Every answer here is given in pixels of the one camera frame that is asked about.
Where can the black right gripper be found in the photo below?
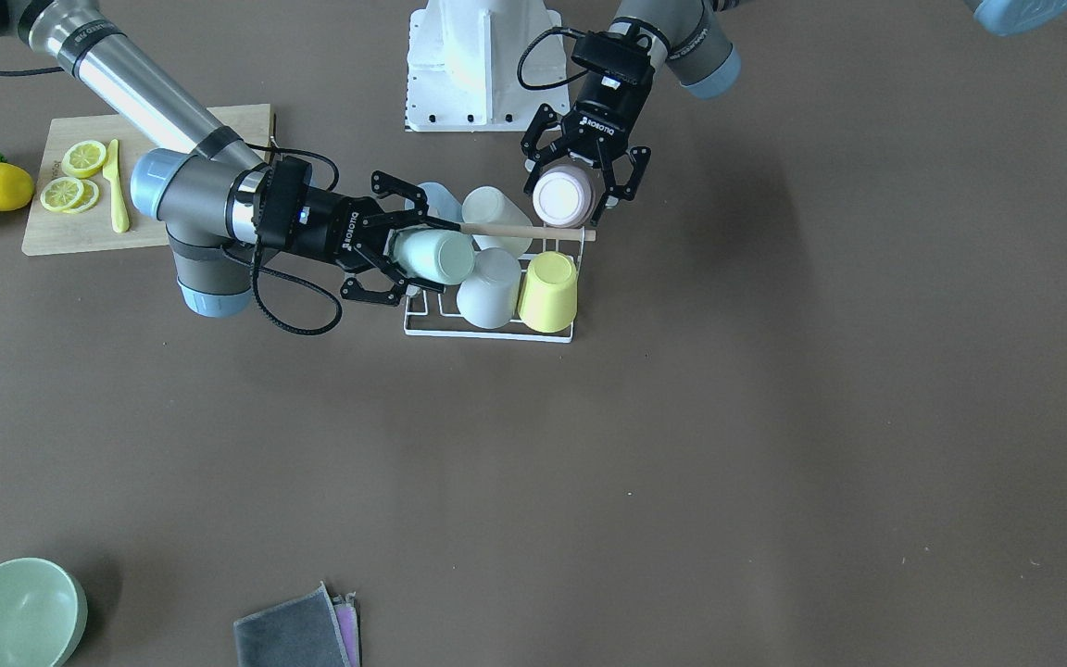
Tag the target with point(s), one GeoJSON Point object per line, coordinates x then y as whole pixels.
{"type": "Point", "coordinates": [322, 228]}

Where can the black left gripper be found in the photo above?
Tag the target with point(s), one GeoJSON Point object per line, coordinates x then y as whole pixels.
{"type": "Point", "coordinates": [604, 109]}

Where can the pink cup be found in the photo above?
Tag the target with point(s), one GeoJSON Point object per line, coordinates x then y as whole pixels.
{"type": "Point", "coordinates": [563, 197]}

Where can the mint green cup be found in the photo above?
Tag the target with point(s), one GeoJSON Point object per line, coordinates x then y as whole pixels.
{"type": "Point", "coordinates": [445, 257]}

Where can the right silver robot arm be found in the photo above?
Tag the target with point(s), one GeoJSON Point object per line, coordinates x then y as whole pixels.
{"type": "Point", "coordinates": [225, 208]}

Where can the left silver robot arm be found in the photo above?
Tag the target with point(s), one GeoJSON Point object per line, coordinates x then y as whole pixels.
{"type": "Point", "coordinates": [684, 37]}

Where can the light blue cup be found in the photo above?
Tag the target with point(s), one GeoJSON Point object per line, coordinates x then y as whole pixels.
{"type": "Point", "coordinates": [441, 203]}

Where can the white cup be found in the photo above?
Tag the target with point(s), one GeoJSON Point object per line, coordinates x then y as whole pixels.
{"type": "Point", "coordinates": [487, 205]}

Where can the grey cup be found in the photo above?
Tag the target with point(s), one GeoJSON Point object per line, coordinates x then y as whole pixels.
{"type": "Point", "coordinates": [488, 298]}

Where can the yellow cup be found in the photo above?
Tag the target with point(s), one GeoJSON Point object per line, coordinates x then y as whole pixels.
{"type": "Point", "coordinates": [548, 302]}

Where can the yellow plastic knife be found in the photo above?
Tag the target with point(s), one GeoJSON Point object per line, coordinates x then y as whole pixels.
{"type": "Point", "coordinates": [119, 214]}

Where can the wooden cutting board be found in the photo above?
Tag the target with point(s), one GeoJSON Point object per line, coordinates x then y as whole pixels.
{"type": "Point", "coordinates": [54, 233]}

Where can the lemon slice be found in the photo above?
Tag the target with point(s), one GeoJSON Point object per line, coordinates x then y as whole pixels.
{"type": "Point", "coordinates": [62, 194]}
{"type": "Point", "coordinates": [84, 159]}

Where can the grey folded cloth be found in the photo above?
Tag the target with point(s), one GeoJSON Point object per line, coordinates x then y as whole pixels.
{"type": "Point", "coordinates": [318, 629]}

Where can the mint green bowl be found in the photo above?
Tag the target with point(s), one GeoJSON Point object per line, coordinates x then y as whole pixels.
{"type": "Point", "coordinates": [43, 613]}

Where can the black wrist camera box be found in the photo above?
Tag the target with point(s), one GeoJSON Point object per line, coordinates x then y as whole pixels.
{"type": "Point", "coordinates": [614, 55]}
{"type": "Point", "coordinates": [283, 195]}

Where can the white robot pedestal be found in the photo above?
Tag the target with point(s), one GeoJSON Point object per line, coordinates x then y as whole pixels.
{"type": "Point", "coordinates": [463, 61]}

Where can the white wire cup holder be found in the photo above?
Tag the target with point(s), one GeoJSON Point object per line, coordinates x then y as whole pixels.
{"type": "Point", "coordinates": [429, 314]}

